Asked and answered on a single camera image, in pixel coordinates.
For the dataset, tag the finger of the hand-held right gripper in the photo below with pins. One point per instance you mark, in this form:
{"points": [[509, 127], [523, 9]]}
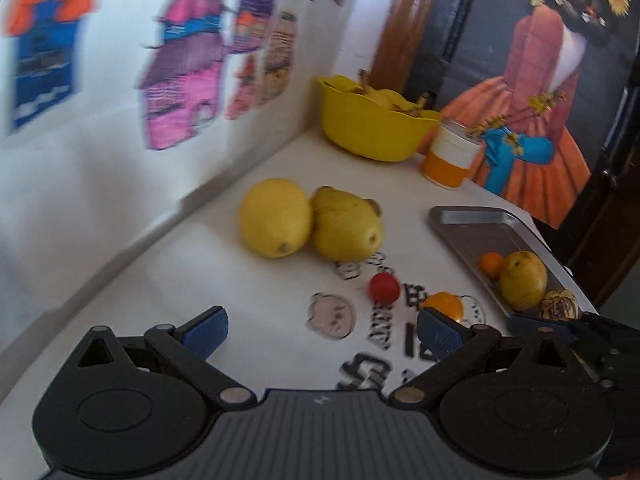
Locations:
{"points": [[537, 327]]}

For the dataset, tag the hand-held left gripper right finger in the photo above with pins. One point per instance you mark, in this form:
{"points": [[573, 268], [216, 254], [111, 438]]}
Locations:
{"points": [[440, 334]]}

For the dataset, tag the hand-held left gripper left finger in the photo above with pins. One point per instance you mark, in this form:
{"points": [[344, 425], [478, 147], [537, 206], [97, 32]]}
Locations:
{"points": [[207, 331]]}

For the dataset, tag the small orange mandarin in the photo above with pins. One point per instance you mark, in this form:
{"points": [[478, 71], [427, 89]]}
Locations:
{"points": [[442, 303], [491, 264]]}

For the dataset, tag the brown striped walnut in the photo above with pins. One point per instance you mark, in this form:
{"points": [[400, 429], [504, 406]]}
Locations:
{"points": [[560, 306]]}

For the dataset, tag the metal tray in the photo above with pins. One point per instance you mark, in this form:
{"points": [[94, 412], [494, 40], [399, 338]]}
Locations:
{"points": [[467, 232]]}

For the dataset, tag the small yellow pear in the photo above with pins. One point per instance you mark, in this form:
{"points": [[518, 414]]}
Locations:
{"points": [[523, 280]]}

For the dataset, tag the small red fruit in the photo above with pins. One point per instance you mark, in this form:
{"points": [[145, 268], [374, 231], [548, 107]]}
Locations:
{"points": [[384, 286]]}

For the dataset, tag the pig face sticker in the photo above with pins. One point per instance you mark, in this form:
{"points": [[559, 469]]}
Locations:
{"points": [[330, 316]]}

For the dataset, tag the yellow lemon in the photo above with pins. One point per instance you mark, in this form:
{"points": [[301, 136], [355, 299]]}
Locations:
{"points": [[276, 217]]}

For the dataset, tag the large yellow pear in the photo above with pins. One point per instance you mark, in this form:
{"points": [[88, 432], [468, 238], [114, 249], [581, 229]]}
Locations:
{"points": [[347, 226]]}

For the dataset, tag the orange and white cup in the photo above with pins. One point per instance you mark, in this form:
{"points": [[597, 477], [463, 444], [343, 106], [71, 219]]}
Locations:
{"points": [[450, 157]]}

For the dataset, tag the yellow plastic bowl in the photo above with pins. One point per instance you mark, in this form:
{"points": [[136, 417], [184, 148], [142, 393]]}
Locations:
{"points": [[367, 127]]}

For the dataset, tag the yellow banana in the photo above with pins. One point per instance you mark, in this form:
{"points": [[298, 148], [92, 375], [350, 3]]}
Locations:
{"points": [[385, 97]]}

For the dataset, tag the pink and purple house drawing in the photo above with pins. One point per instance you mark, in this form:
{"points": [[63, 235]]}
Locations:
{"points": [[182, 65]]}

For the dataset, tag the orange and brown drawing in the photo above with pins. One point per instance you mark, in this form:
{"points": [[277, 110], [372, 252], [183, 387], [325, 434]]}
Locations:
{"points": [[280, 57]]}

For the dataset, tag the purple and orange house drawing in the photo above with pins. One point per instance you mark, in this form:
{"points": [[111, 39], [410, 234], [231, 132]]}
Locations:
{"points": [[252, 25]]}

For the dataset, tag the orange and blue house drawing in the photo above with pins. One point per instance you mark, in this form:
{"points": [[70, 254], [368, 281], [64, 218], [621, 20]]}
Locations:
{"points": [[45, 45]]}

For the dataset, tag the wall poster with orange dress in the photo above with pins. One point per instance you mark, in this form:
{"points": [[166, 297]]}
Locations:
{"points": [[545, 75]]}

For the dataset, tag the brown wooden door frame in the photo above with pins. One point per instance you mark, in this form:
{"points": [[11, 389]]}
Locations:
{"points": [[405, 25]]}

